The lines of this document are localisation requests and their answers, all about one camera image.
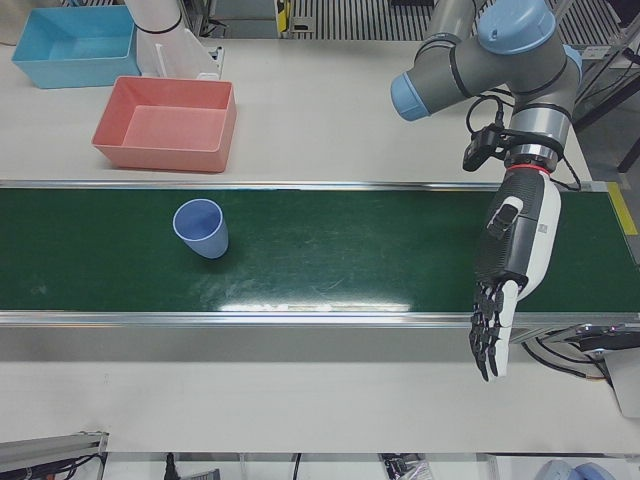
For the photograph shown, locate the robot hand black white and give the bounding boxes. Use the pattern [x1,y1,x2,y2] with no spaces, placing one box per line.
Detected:
[467,164,562,385]

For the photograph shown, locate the blue plastic cup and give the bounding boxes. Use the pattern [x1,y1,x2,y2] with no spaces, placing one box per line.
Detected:
[172,198,230,260]

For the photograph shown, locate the pink plastic box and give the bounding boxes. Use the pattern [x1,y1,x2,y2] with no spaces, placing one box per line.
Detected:
[91,75,238,175]

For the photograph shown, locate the light blue plastic box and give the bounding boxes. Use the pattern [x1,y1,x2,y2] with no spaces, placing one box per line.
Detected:
[10,4,142,90]

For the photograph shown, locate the grey metal plate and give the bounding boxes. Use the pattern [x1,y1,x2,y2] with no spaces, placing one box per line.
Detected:
[602,349,640,419]

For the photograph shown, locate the green belt conveyor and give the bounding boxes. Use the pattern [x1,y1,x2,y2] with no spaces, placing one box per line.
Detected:
[0,179,640,346]

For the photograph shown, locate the light blue headphones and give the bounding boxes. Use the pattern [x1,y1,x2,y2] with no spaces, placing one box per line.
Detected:
[541,458,620,480]

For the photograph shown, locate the small bag of parts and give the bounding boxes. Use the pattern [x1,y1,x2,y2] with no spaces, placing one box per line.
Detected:
[378,452,435,480]

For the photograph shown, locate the aluminium extrusion bar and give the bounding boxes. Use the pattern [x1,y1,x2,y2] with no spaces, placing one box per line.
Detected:
[0,430,110,480]

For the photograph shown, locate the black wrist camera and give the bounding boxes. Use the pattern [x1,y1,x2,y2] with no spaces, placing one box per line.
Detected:
[460,124,504,173]

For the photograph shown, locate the black cable bundle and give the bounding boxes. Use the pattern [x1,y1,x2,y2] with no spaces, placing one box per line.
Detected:
[519,333,617,387]

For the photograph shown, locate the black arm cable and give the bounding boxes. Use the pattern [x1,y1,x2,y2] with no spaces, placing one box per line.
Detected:
[464,92,584,194]

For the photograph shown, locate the yellow black bracket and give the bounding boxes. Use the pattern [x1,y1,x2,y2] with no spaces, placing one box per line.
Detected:
[273,0,296,37]

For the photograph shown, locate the white pedestal stand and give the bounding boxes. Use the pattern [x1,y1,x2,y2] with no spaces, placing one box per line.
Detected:
[123,0,225,81]

